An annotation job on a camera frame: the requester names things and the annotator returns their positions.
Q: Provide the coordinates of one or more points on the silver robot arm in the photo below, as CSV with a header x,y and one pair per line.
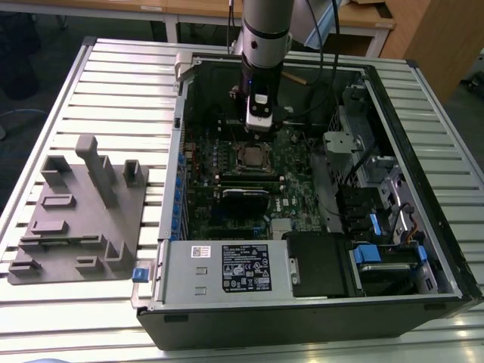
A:
x,y
266,34

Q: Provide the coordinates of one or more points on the CPU socket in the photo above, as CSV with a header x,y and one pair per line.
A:
x,y
239,168

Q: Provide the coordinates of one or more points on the black RAM slot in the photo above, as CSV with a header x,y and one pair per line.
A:
x,y
251,179
251,175
251,188
251,183

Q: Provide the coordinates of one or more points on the copper coloured tube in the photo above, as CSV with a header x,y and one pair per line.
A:
x,y
295,77

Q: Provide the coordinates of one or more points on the grey case hinge block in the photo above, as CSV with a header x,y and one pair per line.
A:
x,y
184,62

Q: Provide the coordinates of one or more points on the silver drive cage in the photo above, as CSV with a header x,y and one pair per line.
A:
x,y
340,145

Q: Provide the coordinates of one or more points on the green motherboard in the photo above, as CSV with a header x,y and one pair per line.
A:
x,y
298,196

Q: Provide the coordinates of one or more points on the black graphics card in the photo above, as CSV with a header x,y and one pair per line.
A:
x,y
246,204

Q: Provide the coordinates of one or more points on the small silver chipset heatsink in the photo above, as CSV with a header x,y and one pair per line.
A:
x,y
283,225

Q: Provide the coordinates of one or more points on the wooden cabinet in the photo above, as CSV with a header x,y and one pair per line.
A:
x,y
435,38

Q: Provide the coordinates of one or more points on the blue plastic clip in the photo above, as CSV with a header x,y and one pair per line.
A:
x,y
374,224
422,258

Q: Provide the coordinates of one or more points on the black drive bay block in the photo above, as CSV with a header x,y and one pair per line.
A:
x,y
317,264

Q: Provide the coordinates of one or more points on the silver power supply unit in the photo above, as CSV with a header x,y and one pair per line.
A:
x,y
181,272

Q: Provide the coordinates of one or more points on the grey parts rack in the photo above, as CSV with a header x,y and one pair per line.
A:
x,y
87,227

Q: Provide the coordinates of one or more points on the blue case latch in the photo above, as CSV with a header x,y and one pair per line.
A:
x,y
140,275

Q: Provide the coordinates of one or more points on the black office chair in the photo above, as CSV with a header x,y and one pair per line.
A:
x,y
19,56

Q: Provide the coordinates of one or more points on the black PC case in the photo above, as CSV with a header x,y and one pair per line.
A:
x,y
264,329

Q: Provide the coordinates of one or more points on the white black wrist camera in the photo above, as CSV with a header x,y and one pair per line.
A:
x,y
260,111

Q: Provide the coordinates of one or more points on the wooden desk white frame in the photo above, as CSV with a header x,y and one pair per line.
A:
x,y
374,22
94,5

